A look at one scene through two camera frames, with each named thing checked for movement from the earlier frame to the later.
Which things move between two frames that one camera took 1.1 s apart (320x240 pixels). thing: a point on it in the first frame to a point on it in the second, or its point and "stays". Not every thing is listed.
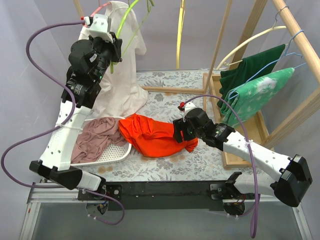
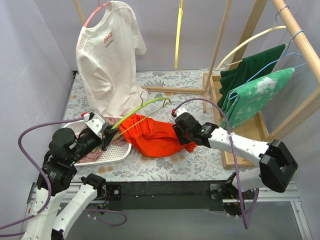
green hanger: [149, 3] to [134, 110]
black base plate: [162, 195] stays
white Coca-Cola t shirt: [121, 94] stays
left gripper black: [116, 47] to [105, 136]
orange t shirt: [152, 138] stays
